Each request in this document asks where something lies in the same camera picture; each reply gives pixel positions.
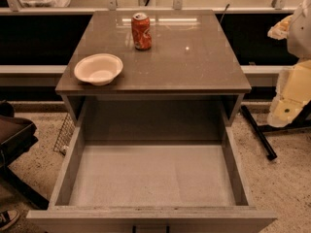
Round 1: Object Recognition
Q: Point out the orange soda can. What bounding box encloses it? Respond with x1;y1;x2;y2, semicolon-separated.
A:
131;13;152;50

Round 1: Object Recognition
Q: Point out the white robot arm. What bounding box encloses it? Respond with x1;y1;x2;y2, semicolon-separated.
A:
267;0;311;127

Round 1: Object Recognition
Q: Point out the black and white sneaker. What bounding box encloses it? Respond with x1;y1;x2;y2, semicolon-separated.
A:
0;210;19;232

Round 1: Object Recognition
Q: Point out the grey drawer cabinet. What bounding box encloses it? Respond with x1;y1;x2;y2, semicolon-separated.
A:
56;10;251;119

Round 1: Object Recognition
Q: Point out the grey top drawer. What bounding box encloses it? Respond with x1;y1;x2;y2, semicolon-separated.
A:
26;96;278;233

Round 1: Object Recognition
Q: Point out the white paper bowl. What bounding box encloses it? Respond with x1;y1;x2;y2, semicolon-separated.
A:
74;53;123;86

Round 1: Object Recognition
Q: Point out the black chair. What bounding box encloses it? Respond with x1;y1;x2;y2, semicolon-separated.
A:
0;100;49;210

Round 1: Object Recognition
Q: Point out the black metal stand leg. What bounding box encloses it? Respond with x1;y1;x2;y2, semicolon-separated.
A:
241;106;277;161

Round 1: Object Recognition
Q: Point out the wire mesh basket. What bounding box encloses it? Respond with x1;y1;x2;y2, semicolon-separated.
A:
53;114;75;155

